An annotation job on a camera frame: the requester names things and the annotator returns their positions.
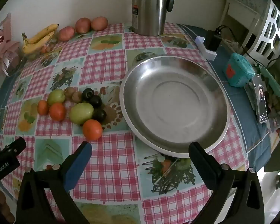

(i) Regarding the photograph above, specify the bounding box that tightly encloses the red apple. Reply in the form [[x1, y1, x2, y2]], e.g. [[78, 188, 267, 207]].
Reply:
[[75, 17, 92, 34], [58, 26, 75, 41], [91, 16, 108, 31]]

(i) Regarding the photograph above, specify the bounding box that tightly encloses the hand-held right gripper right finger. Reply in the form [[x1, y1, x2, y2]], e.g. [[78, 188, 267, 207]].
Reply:
[[189, 141, 266, 224]]

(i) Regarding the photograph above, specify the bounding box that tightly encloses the glass jar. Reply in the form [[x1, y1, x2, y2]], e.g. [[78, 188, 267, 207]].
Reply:
[[1, 49, 26, 76]]

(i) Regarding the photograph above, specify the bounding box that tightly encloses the orange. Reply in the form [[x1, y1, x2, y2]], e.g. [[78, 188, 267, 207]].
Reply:
[[83, 119, 103, 141], [37, 99, 49, 116], [49, 103, 66, 122]]

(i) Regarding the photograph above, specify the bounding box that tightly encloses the green plastic tray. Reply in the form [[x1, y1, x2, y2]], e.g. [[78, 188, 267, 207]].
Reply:
[[259, 65, 280, 131]]

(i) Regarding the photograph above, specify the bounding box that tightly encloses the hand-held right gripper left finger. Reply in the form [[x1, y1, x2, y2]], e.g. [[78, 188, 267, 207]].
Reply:
[[15, 141, 92, 224]]

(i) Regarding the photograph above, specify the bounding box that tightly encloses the dark plum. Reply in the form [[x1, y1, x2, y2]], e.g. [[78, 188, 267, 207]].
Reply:
[[82, 88, 94, 101], [92, 108, 107, 123], [88, 95, 102, 109]]

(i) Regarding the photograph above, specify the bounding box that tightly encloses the green apple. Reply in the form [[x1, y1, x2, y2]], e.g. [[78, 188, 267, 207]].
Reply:
[[47, 89, 66, 106], [69, 102, 94, 125]]

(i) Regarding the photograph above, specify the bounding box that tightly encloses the checkered printed tablecloth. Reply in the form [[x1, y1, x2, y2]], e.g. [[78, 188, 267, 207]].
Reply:
[[0, 22, 250, 224]]

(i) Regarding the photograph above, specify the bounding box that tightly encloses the black cable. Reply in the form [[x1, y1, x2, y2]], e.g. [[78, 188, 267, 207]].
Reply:
[[218, 24, 280, 67]]

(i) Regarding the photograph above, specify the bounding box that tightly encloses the person's left hand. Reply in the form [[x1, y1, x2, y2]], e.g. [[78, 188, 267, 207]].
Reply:
[[0, 184, 14, 223]]

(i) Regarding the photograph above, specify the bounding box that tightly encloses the brown kiwi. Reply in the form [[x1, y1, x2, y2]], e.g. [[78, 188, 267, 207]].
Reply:
[[65, 86, 75, 99], [71, 91, 83, 104]]

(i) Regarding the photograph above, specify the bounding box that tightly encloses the stainless steel basin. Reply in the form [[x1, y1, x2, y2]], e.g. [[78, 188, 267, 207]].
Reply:
[[119, 55, 231, 158]]

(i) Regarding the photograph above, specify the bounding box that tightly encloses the black charger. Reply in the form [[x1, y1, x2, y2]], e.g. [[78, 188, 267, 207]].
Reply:
[[204, 27, 222, 51]]

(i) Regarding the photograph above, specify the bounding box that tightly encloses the white plastic basket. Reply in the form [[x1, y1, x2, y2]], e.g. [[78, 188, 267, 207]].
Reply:
[[241, 0, 280, 62]]

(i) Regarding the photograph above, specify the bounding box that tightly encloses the teal tissue pack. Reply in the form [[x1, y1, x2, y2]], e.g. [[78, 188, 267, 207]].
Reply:
[[223, 52, 256, 88]]

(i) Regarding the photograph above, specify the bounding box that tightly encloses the white power strip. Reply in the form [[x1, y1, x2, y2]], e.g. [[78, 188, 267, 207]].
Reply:
[[195, 35, 217, 60]]

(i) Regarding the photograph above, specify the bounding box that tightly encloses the pink paper decoration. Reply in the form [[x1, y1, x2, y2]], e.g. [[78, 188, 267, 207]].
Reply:
[[0, 13, 20, 70]]

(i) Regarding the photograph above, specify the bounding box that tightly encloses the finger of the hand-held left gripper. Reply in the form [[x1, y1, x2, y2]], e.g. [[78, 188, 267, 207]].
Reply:
[[0, 137, 27, 159]]

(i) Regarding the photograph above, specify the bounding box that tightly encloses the white wooden rack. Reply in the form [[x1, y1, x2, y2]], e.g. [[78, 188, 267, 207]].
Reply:
[[220, 0, 266, 45]]

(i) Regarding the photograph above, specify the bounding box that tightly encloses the glass bowl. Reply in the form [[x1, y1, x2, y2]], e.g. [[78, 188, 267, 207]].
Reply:
[[23, 37, 63, 61]]

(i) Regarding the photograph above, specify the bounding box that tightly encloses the smartphone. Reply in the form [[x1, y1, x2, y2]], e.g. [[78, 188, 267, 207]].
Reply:
[[251, 73, 270, 124]]

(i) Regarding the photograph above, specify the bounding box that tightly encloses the yellow banana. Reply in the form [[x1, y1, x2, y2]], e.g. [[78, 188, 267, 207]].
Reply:
[[22, 31, 55, 55], [22, 24, 59, 44]]

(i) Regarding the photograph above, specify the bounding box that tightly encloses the stainless steel kettle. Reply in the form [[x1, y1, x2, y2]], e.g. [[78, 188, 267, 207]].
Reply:
[[131, 0, 176, 36]]

